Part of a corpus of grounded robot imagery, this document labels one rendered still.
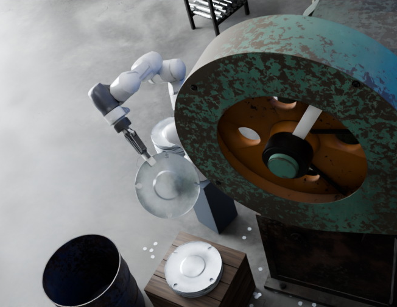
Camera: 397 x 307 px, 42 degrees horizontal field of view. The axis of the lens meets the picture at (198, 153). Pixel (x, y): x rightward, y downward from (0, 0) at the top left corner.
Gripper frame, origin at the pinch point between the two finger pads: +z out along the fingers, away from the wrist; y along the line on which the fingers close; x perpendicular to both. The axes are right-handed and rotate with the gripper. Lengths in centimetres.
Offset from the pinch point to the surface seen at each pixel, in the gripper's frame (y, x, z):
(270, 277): -50, 26, 94
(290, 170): 70, 16, 29
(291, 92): 89, 22, 9
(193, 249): -40, 0, 51
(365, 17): 71, 74, 7
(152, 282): -47, -26, 51
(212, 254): -33, 4, 58
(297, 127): 76, 24, 19
